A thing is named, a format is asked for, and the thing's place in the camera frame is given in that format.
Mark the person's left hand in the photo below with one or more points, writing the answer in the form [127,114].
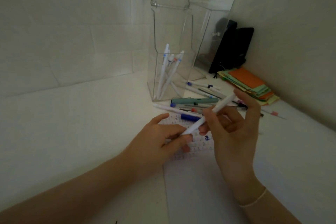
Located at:
[149,147]

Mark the person's right hand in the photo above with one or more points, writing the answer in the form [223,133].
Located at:
[236,153]

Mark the person's right thumb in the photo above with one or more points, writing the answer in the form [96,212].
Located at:
[249,105]

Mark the person's left thumb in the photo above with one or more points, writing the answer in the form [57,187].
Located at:
[159,119]

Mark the person's right middle finger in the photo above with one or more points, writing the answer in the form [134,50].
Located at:
[212,127]

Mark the white click pen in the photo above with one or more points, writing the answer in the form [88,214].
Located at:
[223,105]

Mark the person's left forearm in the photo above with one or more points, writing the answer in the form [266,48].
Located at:
[73,195]

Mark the person's right forearm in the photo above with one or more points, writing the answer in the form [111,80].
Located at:
[265,210]

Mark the stack of coloured paper notes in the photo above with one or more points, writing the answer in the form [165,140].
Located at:
[249,82]

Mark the thin pen with pink end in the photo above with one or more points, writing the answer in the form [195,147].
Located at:
[274,113]

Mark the pile of assorted pens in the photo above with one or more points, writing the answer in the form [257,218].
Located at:
[194,100]

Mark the bundle of white pens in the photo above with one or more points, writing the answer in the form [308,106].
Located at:
[164,74]

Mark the printed white paper sheet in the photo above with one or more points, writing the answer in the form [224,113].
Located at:
[194,179]

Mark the black flat case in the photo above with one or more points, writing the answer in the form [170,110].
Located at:
[232,48]

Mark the clear acrylic container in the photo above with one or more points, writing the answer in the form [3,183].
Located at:
[173,29]

